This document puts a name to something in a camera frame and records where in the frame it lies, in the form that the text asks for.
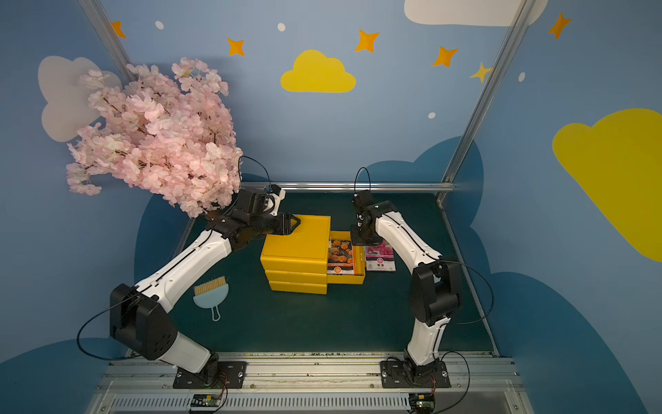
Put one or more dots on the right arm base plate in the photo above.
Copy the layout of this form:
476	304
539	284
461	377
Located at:
396	373

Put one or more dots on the yellow bottom drawer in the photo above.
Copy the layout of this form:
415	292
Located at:
293	287

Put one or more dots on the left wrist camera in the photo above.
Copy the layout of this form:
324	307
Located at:
275	198

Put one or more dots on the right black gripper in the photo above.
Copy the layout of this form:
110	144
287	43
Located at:
359	234

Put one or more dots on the light blue hand brush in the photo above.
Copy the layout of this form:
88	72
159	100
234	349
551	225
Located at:
210	295

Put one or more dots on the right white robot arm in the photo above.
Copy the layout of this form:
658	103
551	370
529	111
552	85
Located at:
435	285

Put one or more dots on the rear horizontal aluminium bar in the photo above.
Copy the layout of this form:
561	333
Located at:
349	187

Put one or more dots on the aluminium frame post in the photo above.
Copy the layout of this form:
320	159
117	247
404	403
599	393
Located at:
97	16
501	65

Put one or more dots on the right aluminium frame post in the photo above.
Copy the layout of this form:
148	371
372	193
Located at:
501	65

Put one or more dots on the pink cherry blossom tree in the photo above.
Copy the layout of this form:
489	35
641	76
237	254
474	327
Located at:
172	136

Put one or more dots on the marigold flower seed bag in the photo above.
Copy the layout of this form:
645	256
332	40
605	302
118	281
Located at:
341	257

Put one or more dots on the left aluminium frame post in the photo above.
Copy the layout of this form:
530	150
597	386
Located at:
97	16

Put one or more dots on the pink flower seed bag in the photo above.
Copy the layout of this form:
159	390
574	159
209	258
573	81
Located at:
380	258

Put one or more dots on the right green circuit board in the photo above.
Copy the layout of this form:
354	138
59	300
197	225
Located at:
421	403

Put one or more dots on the left green circuit board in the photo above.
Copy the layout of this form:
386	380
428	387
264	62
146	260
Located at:
205	403

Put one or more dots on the yellow three-drawer cabinet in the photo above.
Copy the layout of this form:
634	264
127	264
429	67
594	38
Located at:
300	257

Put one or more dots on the green circuit board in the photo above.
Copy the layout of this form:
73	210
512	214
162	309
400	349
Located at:
205	403
421	403

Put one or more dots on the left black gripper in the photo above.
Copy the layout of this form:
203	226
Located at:
279	222

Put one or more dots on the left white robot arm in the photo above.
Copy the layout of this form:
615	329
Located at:
140	315

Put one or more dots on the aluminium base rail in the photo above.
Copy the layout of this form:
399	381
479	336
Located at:
315	383

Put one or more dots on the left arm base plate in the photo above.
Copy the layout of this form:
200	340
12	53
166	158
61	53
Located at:
215	375

